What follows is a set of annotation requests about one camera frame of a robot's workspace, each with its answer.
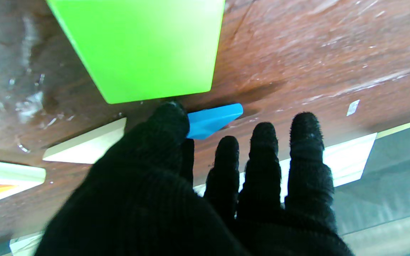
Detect wooden square puzzle tray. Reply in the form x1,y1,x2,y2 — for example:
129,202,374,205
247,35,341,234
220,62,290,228
0,158,46,209

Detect natural wood small tangram triangle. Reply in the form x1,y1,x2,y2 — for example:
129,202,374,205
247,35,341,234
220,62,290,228
42,117,127,165

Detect marble coffee table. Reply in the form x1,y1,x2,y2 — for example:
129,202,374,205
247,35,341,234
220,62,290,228
9,133,378,256

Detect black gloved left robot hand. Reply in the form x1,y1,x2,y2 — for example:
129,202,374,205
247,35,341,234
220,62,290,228
34,101,355,256

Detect green tangram square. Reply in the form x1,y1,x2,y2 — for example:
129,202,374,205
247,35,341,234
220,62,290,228
46,0,226,105

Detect dark brown leather sofa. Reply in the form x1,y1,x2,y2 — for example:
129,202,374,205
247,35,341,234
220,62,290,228
333,119,410,256

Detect blue small tangram triangle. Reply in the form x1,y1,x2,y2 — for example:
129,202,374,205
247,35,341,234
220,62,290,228
186,103,244,140

